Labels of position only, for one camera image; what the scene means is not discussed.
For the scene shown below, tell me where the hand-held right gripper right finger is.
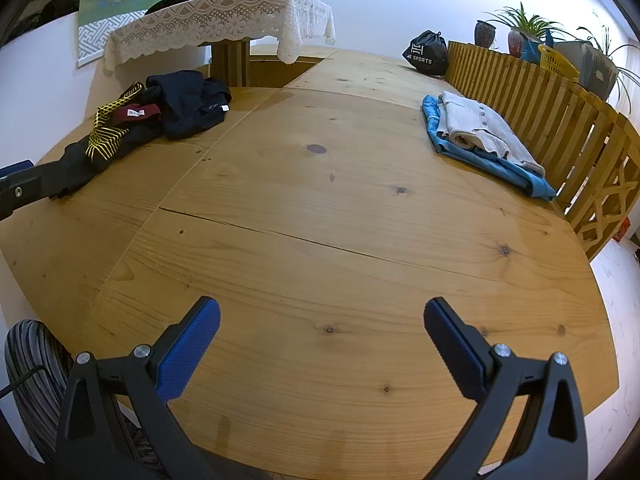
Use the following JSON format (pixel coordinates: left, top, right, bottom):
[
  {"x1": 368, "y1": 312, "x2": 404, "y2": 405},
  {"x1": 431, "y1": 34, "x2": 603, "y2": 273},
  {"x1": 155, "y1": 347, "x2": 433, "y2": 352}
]
[{"x1": 424, "y1": 297, "x2": 588, "y2": 480}]

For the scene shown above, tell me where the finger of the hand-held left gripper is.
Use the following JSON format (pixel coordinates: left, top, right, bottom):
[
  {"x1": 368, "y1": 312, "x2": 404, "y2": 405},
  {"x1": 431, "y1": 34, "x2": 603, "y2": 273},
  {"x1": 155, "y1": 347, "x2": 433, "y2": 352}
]
[{"x1": 0, "y1": 160, "x2": 49, "y2": 222}]

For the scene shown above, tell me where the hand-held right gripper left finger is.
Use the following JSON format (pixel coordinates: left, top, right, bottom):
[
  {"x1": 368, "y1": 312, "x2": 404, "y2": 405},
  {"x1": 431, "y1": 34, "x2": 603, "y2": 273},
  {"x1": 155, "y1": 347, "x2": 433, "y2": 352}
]
[{"x1": 55, "y1": 296, "x2": 221, "y2": 480}]

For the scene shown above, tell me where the black yellow-striped garment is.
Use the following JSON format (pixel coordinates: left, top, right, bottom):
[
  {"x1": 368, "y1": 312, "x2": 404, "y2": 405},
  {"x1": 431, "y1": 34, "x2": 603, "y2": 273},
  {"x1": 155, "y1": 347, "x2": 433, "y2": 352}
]
[{"x1": 47, "y1": 81, "x2": 163, "y2": 200}]

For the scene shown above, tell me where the maroon garment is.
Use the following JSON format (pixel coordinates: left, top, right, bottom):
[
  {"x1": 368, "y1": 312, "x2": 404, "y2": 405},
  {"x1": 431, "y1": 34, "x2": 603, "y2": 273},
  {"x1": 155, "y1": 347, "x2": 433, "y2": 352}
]
[{"x1": 117, "y1": 102, "x2": 162, "y2": 128}]

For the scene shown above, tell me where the grey striped stool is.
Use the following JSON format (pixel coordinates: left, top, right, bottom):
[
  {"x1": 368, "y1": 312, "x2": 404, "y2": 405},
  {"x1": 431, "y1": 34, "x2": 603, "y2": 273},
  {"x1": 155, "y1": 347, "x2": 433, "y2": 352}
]
[{"x1": 5, "y1": 319, "x2": 151, "y2": 466}]

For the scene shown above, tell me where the dark navy garment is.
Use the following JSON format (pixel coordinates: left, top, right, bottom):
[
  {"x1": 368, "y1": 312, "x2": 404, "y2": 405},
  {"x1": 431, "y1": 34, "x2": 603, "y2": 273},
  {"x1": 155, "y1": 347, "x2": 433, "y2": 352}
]
[{"x1": 145, "y1": 71, "x2": 232, "y2": 141}]

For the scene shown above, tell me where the folded blue garment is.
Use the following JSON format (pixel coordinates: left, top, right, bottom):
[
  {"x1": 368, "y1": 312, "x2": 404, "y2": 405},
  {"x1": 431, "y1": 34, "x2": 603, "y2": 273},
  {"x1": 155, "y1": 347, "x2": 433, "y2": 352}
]
[{"x1": 421, "y1": 94, "x2": 557, "y2": 200}]

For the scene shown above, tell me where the folded cream cardigan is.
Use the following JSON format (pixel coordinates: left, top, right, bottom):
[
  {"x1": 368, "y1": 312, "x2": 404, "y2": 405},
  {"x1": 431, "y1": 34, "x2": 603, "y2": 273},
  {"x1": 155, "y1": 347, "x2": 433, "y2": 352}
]
[{"x1": 437, "y1": 91, "x2": 546, "y2": 177}]

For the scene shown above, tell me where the dark object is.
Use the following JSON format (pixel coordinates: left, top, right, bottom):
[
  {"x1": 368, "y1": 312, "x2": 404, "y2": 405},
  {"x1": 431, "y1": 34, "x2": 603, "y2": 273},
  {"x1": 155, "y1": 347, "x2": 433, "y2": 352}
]
[{"x1": 145, "y1": 0, "x2": 193, "y2": 15}]

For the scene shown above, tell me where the wooden slat fence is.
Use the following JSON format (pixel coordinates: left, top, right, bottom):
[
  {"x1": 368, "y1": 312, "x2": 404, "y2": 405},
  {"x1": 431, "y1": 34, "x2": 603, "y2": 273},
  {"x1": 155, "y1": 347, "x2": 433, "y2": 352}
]
[{"x1": 444, "y1": 40, "x2": 640, "y2": 261}]

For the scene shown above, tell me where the white lace tablecloth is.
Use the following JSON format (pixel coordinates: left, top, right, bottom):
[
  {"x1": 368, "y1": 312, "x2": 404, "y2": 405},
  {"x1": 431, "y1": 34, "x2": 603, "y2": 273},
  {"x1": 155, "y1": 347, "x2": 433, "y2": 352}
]
[{"x1": 103, "y1": 0, "x2": 337, "y2": 78}]

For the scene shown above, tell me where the blue bag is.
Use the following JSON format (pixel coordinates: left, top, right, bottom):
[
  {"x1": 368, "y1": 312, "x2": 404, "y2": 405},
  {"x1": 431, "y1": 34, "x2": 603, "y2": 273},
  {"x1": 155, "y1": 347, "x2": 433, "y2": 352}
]
[{"x1": 520, "y1": 35, "x2": 543, "y2": 65}]

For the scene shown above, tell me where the grey plant pot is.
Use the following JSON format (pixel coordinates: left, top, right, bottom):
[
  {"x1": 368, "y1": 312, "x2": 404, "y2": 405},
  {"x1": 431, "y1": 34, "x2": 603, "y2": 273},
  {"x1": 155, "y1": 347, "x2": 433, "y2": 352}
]
[{"x1": 580, "y1": 42, "x2": 620, "y2": 102}]

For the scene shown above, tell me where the green spider plant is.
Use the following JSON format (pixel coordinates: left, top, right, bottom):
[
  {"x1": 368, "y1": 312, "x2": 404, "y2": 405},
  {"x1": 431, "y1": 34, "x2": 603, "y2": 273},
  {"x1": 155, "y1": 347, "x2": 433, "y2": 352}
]
[{"x1": 482, "y1": 2, "x2": 566, "y2": 43}]

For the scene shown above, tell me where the black cable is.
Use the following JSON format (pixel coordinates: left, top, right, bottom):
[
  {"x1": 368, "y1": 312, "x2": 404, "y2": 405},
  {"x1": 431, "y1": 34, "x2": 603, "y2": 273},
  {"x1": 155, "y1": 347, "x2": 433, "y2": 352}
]
[{"x1": 0, "y1": 367, "x2": 46, "y2": 398}]

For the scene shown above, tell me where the wooden table pedestal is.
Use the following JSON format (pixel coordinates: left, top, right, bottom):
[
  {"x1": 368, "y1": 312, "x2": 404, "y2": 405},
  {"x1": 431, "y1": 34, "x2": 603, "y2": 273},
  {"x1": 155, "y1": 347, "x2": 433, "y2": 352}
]
[{"x1": 210, "y1": 37, "x2": 251, "y2": 88}]

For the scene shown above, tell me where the black drawstring bag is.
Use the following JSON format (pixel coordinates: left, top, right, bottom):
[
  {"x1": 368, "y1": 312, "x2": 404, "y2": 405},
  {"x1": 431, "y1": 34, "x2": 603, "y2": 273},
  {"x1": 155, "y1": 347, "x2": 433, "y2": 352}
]
[{"x1": 403, "y1": 30, "x2": 449, "y2": 77}]

